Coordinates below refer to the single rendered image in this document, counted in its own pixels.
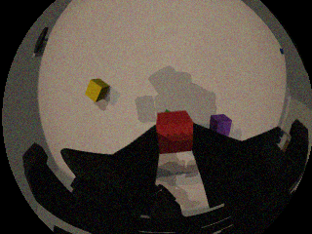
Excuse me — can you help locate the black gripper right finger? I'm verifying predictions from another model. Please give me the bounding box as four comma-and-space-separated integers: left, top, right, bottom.
191, 124, 281, 208

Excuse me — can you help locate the yellow cube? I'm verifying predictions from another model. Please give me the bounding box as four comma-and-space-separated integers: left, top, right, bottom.
85, 78, 109, 102

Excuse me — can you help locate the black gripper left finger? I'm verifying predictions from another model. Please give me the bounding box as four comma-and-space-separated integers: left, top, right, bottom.
61, 125, 160, 215

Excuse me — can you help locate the red block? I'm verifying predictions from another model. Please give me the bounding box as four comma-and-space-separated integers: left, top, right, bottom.
156, 110, 194, 153

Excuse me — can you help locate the purple block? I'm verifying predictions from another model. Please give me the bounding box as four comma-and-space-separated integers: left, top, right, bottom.
210, 114, 231, 137

